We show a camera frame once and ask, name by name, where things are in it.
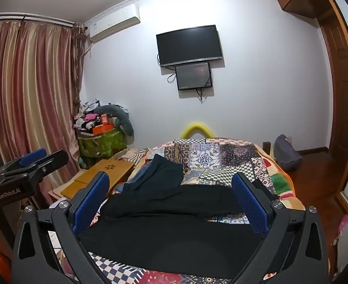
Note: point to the black pants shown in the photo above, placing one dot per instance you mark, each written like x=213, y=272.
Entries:
x=174, y=236

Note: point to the small black wall monitor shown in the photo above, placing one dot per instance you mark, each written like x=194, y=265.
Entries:
x=193, y=76

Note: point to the small red box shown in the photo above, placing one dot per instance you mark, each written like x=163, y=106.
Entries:
x=104, y=119

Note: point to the green storage bag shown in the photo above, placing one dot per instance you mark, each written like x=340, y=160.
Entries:
x=103, y=145

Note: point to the patchwork printed blanket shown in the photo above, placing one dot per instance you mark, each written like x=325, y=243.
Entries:
x=221, y=159

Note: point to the dark teal garment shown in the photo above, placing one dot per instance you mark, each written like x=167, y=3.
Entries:
x=159, y=174

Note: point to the yellow foam tube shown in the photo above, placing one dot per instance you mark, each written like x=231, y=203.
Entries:
x=196, y=127

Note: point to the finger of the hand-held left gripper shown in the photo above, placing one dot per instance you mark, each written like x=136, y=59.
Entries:
x=51, y=160
x=32, y=156

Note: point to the wooden bed post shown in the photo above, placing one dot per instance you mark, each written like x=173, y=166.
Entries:
x=267, y=148

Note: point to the blue cloth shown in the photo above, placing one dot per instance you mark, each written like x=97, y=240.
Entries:
x=138, y=175

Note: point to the orange box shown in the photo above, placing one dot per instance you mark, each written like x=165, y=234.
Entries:
x=103, y=129

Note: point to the wooden folding lap table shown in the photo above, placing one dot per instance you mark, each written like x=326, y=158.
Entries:
x=103, y=170

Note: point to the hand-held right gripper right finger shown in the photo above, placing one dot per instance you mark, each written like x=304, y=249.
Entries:
x=249, y=205

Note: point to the pile of mixed clothes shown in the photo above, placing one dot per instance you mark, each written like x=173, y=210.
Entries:
x=85, y=118

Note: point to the striped pillow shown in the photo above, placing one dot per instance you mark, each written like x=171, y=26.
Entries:
x=132, y=155

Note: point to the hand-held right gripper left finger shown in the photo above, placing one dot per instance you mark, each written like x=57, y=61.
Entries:
x=91, y=202

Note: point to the white curtain rail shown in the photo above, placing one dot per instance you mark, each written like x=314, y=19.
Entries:
x=29, y=18

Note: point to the black wall television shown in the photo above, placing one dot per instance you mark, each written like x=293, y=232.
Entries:
x=189, y=46

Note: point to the grey blue bag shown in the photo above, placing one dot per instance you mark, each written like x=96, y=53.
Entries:
x=286, y=153

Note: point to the white wall air conditioner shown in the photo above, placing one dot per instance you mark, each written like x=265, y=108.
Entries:
x=115, y=22

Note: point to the pink and beige striped curtain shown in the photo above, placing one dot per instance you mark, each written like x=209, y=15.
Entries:
x=29, y=100

